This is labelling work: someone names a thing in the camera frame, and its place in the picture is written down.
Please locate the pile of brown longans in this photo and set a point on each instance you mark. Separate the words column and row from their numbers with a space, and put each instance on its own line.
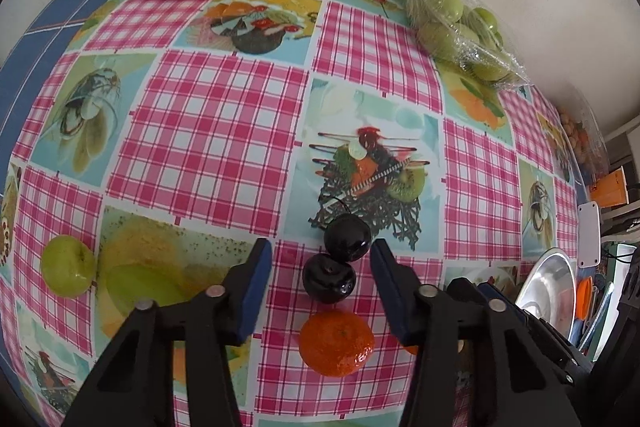
column 575, row 132

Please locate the clear plastic clamshell container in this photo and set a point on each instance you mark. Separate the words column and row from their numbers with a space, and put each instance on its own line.
column 595, row 142

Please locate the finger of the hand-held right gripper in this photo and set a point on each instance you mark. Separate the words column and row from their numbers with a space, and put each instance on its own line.
column 555, row 347
column 462, row 292

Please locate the orange paper cup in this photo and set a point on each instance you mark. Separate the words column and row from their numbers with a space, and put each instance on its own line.
column 607, row 187

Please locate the white plastic box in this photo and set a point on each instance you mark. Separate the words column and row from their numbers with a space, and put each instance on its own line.
column 589, row 234

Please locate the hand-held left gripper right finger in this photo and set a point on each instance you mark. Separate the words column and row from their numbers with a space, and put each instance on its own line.
column 387, row 277

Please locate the black cherry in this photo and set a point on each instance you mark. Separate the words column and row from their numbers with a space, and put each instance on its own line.
column 327, row 279
column 347, row 239

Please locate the clear plastic fruit tray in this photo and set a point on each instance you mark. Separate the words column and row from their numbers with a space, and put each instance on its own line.
column 470, row 52

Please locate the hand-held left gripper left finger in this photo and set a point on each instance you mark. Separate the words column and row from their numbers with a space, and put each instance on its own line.
column 257, row 277

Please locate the silver metal bowl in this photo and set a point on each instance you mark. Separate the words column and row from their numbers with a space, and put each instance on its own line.
column 547, row 287

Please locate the pile of green jujubes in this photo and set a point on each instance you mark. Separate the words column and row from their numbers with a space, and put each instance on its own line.
column 440, row 4

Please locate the pink checkered printed tablecloth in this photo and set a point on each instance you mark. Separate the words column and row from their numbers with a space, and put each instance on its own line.
column 210, row 142

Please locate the orange plastic lid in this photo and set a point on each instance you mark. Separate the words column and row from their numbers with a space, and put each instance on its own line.
column 584, row 302

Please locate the silver metal utensil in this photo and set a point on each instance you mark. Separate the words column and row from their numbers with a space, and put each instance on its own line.
column 602, row 307

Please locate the green jujube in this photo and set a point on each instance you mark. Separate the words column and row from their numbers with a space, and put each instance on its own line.
column 67, row 264

